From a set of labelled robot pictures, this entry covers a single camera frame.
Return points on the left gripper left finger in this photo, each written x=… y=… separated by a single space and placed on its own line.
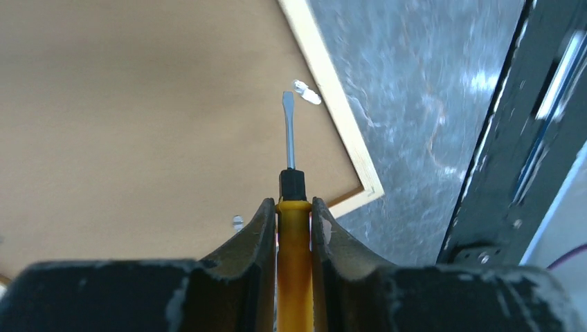
x=231 y=289

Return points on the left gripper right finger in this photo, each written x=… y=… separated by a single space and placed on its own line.
x=356 y=289

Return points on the yellow handle screwdriver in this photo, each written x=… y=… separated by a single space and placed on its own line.
x=294 y=270

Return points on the wooden picture frame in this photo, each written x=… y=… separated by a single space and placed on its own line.
x=141 y=129

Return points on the silver frame retaining clip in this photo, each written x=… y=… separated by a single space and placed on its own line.
x=306 y=93

